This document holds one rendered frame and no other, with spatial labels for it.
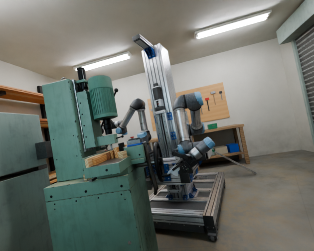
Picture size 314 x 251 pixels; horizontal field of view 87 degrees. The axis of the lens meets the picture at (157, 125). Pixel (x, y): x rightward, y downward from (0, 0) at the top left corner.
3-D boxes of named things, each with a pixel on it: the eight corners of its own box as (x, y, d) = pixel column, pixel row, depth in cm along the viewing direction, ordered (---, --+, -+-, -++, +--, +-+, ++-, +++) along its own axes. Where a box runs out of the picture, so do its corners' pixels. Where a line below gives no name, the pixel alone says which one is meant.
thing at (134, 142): (141, 144, 113) (139, 136, 113) (125, 147, 114) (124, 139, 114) (144, 142, 126) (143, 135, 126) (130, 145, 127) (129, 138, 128)
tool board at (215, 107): (230, 116, 408) (223, 81, 411) (152, 131, 445) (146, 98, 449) (229, 117, 412) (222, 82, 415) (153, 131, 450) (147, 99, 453)
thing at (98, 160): (96, 165, 96) (94, 158, 96) (92, 165, 96) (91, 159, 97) (127, 150, 158) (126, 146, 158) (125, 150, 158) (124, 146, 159)
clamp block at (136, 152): (144, 157, 111) (142, 144, 112) (125, 161, 113) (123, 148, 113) (148, 154, 126) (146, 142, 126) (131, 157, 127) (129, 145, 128)
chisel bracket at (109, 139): (115, 145, 120) (113, 133, 121) (97, 148, 122) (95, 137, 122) (119, 144, 128) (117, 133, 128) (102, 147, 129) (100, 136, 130)
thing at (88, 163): (88, 167, 92) (87, 158, 92) (85, 168, 92) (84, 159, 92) (123, 152, 152) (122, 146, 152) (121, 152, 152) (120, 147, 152)
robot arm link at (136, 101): (141, 99, 185) (120, 136, 190) (144, 101, 196) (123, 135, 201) (133, 94, 187) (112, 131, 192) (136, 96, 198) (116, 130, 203)
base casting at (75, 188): (129, 189, 99) (127, 175, 100) (44, 202, 106) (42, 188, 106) (144, 170, 144) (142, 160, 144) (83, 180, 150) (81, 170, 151)
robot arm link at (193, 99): (189, 128, 176) (182, 91, 133) (203, 126, 173) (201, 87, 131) (190, 138, 169) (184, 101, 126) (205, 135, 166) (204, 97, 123)
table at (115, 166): (137, 171, 88) (135, 159, 89) (84, 179, 92) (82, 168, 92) (153, 153, 149) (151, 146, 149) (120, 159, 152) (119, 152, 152)
